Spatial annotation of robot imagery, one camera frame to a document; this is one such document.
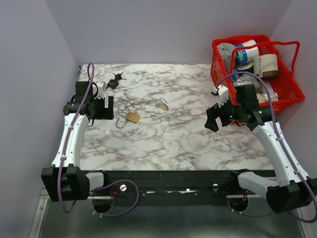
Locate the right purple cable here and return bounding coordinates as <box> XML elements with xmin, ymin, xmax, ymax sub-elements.
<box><xmin>214</xmin><ymin>71</ymin><xmax>317</xmax><ymax>223</ymax></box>

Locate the beige tape roll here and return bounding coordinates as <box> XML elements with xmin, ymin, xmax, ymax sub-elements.
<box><xmin>253</xmin><ymin>54</ymin><xmax>279</xmax><ymax>79</ymax></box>

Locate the grey crumpled bag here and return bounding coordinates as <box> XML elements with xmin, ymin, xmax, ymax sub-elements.
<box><xmin>217</xmin><ymin>43</ymin><xmax>236</xmax><ymax>68</ymax></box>

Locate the white blue paper cup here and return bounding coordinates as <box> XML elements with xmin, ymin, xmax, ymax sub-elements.
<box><xmin>236</xmin><ymin>39</ymin><xmax>260</xmax><ymax>65</ymax></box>

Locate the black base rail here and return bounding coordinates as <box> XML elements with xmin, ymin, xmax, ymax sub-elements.
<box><xmin>89</xmin><ymin>170</ymin><xmax>253</xmax><ymax>207</ymax></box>

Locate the small brass padlock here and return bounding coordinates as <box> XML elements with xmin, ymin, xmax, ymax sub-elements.
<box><xmin>159</xmin><ymin>98</ymin><xmax>168</xmax><ymax>110</ymax></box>

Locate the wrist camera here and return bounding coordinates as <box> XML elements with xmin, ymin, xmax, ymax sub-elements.
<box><xmin>211</xmin><ymin>85</ymin><xmax>229</xmax><ymax>107</ymax></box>
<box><xmin>96</xmin><ymin>81</ymin><xmax>106</xmax><ymax>99</ymax></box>

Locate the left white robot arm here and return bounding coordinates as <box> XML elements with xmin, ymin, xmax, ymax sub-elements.
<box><xmin>41</xmin><ymin>81</ymin><xmax>114</xmax><ymax>202</ymax></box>

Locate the beige lotion pump bottle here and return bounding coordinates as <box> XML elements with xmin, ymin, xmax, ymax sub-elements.
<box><xmin>257</xmin><ymin>90</ymin><xmax>278</xmax><ymax>103</ymax></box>

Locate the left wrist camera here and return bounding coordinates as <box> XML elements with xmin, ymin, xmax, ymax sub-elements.
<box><xmin>96</xmin><ymin>81</ymin><xmax>106</xmax><ymax>99</ymax></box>

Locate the large brass padlock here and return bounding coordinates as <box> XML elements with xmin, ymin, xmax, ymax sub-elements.
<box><xmin>115</xmin><ymin>112</ymin><xmax>140</xmax><ymax>129</ymax></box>

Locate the red plastic basket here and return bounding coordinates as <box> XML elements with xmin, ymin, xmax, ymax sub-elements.
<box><xmin>211</xmin><ymin>35</ymin><xmax>305</xmax><ymax>114</ymax></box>

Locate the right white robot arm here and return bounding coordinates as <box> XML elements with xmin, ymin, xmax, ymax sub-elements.
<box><xmin>205</xmin><ymin>84</ymin><xmax>317</xmax><ymax>213</ymax></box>

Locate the black padlock with keys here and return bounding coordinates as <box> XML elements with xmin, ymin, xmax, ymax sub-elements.
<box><xmin>104</xmin><ymin>72</ymin><xmax>126</xmax><ymax>90</ymax></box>

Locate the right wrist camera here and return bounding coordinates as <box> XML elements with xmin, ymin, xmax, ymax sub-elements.
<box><xmin>211</xmin><ymin>85</ymin><xmax>229</xmax><ymax>107</ymax></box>

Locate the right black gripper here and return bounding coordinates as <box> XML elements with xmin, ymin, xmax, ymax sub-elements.
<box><xmin>204</xmin><ymin>94</ymin><xmax>244</xmax><ymax>132</ymax></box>

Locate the clear plastic bag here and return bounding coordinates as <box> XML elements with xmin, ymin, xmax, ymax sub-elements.
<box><xmin>232</xmin><ymin>74</ymin><xmax>260</xmax><ymax>89</ymax></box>

